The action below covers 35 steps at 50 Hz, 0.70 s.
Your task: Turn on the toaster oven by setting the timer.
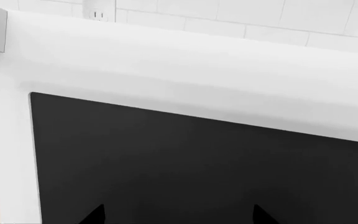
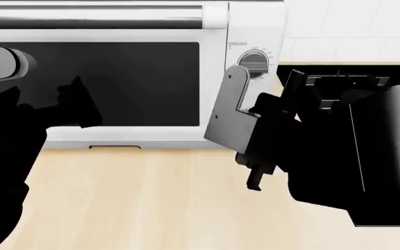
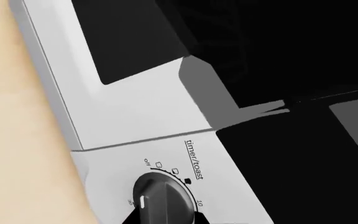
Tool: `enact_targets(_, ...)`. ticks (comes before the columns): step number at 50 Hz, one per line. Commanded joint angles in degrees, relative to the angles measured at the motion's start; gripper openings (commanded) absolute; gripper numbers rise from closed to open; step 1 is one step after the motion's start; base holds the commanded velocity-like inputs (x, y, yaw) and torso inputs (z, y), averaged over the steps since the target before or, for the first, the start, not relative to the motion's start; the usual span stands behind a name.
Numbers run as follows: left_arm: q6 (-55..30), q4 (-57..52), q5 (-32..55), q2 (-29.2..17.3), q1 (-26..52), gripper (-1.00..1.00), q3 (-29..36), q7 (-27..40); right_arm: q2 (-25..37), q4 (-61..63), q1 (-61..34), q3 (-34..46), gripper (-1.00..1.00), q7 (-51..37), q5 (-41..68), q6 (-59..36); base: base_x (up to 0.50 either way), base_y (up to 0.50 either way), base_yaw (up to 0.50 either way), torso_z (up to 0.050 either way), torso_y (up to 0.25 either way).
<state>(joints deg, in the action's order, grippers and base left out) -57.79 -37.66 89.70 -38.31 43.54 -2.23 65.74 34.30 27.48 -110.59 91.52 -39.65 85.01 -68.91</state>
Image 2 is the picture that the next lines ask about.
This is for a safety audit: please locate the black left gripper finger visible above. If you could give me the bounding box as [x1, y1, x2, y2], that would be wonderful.
[56, 74, 104, 129]

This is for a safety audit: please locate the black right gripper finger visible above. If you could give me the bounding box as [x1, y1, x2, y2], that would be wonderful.
[282, 68, 308, 121]
[245, 165, 268, 192]

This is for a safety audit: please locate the oven crumb tray tab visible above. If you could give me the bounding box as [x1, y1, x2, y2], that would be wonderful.
[88, 144, 142, 150]

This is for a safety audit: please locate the oven door with dark glass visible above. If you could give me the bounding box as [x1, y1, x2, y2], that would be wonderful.
[0, 1, 230, 144]

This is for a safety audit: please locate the white toaster oven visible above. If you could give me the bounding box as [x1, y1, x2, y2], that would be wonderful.
[0, 0, 290, 151]

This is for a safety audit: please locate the black stove cooktop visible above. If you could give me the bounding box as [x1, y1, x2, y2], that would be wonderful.
[276, 63, 400, 228]

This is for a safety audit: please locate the round silver temperature knob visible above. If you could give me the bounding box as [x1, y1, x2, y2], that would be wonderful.
[236, 49, 271, 80]

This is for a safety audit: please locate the grey right camera bracket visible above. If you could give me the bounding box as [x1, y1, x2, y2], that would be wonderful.
[203, 65, 260, 155]

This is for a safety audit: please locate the grey camera bracket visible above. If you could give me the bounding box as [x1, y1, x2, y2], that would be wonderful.
[203, 65, 260, 155]
[0, 46, 38, 85]

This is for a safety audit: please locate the grey left camera bracket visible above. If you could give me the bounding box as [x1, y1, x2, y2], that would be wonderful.
[0, 46, 38, 85]

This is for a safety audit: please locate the silver oven door handle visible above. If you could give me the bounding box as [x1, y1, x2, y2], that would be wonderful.
[0, 4, 229, 30]

